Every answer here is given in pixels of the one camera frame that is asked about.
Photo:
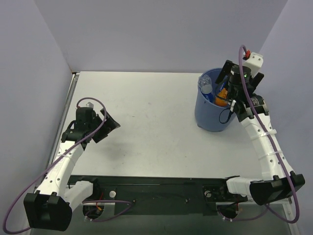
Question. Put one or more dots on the orange juice bottle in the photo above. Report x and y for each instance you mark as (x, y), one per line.
(220, 99)

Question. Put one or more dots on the small Pepsi bottle blue cap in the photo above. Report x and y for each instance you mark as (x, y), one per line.
(221, 86)

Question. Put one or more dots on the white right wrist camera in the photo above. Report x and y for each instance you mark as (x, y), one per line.
(254, 62)

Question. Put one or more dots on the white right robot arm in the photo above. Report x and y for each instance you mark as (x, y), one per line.
(278, 177)

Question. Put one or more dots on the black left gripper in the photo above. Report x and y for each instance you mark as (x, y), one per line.
(103, 129)

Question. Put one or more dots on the blue plastic bin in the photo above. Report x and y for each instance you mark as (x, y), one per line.
(209, 116)

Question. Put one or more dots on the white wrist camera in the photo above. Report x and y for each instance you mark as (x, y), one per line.
(88, 105)
(254, 62)

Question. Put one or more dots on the large Pepsi bottle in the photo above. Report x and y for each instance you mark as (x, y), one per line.
(205, 86)

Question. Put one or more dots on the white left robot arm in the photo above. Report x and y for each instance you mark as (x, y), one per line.
(51, 206)

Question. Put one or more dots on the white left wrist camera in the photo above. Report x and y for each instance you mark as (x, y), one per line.
(88, 105)

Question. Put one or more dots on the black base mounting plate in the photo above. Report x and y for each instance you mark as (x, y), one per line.
(159, 195)

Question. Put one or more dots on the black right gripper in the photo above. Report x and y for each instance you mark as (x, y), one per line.
(225, 71)

